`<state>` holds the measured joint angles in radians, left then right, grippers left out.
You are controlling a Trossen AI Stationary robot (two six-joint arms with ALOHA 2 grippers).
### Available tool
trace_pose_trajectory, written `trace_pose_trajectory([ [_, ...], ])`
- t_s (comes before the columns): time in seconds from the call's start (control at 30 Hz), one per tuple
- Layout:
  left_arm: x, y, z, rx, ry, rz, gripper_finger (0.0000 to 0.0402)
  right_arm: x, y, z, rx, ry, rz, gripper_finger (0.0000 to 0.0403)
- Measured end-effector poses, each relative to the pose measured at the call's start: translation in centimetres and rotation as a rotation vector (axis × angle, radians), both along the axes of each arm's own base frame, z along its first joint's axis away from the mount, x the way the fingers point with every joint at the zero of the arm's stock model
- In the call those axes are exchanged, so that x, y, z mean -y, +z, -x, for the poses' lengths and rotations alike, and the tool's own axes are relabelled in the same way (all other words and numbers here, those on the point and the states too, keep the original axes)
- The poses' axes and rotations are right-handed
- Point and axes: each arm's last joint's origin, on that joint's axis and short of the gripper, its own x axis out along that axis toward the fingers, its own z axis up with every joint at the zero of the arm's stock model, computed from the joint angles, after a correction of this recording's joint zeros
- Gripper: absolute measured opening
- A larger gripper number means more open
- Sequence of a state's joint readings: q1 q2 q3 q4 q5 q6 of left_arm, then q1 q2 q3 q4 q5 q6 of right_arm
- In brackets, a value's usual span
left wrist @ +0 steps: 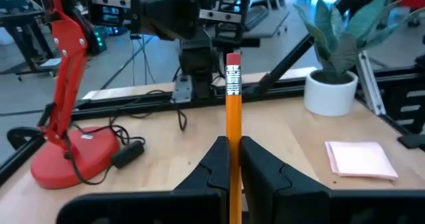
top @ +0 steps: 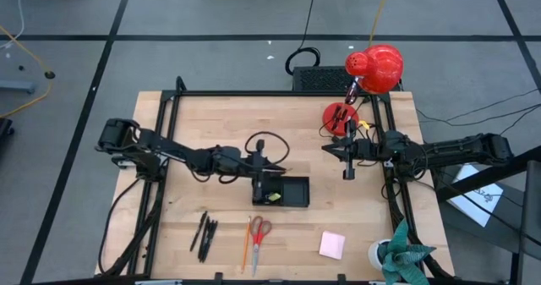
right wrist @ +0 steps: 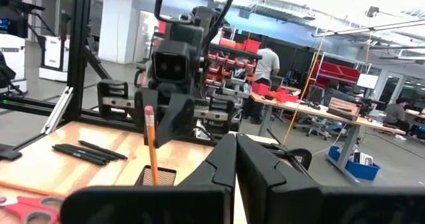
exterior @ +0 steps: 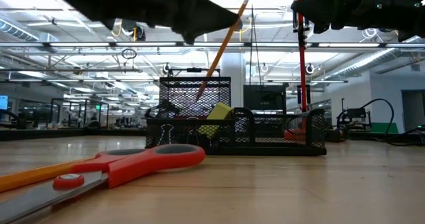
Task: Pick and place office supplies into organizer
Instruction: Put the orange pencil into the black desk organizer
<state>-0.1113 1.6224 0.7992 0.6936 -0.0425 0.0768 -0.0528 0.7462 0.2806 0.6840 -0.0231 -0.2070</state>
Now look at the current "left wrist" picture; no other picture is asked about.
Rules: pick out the pink sticky note pad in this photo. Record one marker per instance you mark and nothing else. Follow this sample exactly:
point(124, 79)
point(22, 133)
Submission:
point(362, 159)

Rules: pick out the black table frame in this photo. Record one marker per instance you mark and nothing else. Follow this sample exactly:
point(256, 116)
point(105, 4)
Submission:
point(285, 86)

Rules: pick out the black standing desk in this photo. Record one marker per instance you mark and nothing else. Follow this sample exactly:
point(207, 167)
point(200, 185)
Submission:
point(23, 18)

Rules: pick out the green plant in white pot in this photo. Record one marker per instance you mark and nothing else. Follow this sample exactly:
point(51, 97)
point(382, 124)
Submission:
point(328, 97)

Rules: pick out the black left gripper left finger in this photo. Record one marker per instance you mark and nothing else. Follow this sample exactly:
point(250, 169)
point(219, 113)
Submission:
point(212, 184)

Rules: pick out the grey desk top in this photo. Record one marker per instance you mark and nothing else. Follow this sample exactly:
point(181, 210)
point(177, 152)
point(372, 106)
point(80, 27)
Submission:
point(265, 21)

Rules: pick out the red desk lamp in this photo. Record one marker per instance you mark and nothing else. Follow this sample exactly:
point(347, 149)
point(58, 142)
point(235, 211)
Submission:
point(73, 157)

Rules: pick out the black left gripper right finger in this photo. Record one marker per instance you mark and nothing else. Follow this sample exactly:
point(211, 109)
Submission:
point(272, 190)

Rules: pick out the computer tower with green lights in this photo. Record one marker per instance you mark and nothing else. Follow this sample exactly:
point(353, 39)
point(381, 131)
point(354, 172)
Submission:
point(100, 41)

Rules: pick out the orange pencil with eraser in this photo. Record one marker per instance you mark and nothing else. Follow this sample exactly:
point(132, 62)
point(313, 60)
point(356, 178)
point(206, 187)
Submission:
point(234, 117)

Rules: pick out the silver aluminium extrusion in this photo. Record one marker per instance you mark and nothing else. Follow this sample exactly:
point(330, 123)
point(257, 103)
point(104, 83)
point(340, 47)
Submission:
point(372, 84)

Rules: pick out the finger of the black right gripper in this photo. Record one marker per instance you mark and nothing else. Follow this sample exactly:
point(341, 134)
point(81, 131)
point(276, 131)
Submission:
point(186, 18)
point(159, 18)

